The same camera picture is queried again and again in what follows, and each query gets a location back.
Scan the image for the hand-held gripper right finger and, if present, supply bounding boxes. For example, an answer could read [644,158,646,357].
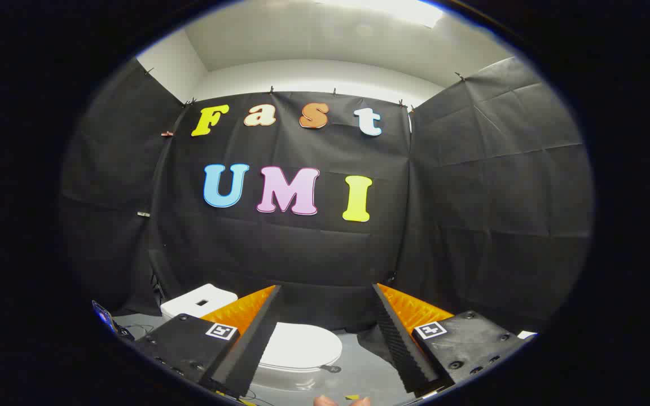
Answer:
[371,283,524,394]

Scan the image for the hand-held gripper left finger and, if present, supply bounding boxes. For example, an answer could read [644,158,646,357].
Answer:
[132,285,282,399]

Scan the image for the white toilet lid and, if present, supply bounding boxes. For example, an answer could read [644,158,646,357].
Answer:
[256,323,344,373]

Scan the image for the white toilet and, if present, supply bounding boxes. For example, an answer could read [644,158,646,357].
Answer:
[160,284,344,394]

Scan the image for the black backdrop cloth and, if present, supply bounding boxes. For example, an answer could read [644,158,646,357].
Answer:
[59,56,595,333]

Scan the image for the dark device with blue screen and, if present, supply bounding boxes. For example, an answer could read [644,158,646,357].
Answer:
[93,301,135,340]

